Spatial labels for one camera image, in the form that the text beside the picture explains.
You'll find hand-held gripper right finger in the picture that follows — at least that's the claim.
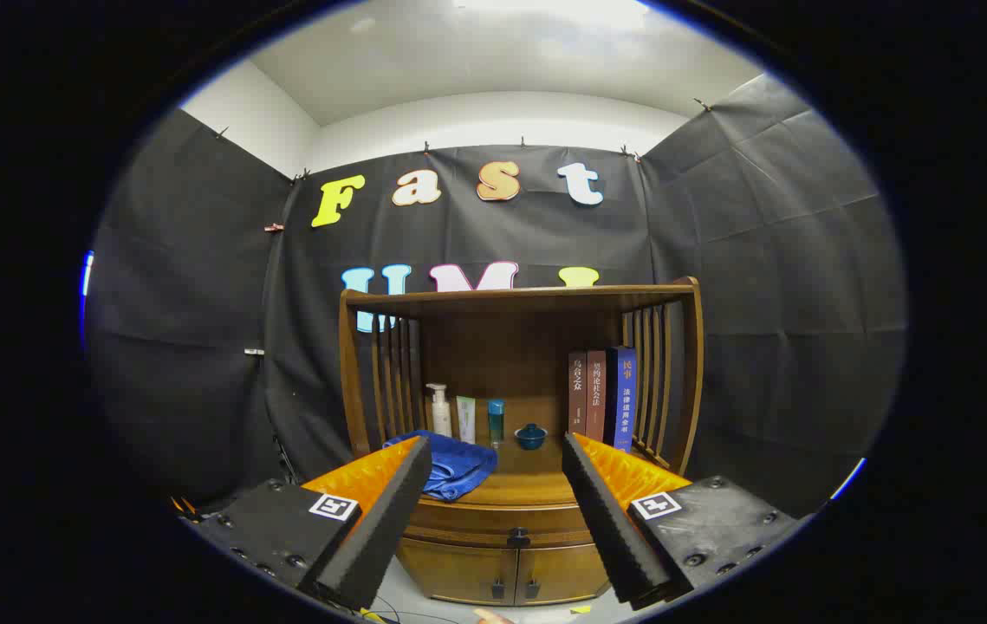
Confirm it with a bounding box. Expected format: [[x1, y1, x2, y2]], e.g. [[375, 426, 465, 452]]
[[561, 432, 808, 612]]

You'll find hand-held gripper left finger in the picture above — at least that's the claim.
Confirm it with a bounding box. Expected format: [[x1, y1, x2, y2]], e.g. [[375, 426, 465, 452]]
[[181, 435, 433, 612]]

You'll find wooden drawer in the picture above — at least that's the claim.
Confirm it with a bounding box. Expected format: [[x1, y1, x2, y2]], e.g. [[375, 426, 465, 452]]
[[409, 499, 600, 549]]

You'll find wooden cabinet door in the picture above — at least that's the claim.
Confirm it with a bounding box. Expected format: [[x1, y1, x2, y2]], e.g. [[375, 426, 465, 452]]
[[396, 537, 518, 606], [516, 543, 612, 606]]

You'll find wooden countertop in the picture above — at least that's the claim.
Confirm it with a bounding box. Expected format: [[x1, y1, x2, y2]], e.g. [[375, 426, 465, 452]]
[[406, 438, 633, 508]]

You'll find wooden cabinet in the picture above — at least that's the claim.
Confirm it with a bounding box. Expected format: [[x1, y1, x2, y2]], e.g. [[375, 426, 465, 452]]
[[337, 276, 706, 608]]

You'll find blue folded towel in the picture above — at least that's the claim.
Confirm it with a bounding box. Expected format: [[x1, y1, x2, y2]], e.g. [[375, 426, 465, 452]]
[[382, 431, 499, 502]]

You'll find white pump bottle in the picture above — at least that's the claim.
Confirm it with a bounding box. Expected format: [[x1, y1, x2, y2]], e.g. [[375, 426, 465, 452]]
[[425, 383, 453, 439]]

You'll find blue book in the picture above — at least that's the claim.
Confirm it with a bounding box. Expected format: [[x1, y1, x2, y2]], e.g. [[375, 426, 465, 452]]
[[604, 346, 638, 452]]

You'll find reddish brown book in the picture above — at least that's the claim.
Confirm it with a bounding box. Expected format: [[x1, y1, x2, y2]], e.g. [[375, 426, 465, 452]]
[[586, 349, 608, 443]]

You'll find dark brown book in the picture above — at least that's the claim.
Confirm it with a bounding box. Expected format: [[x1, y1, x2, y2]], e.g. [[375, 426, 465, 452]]
[[568, 351, 589, 439]]

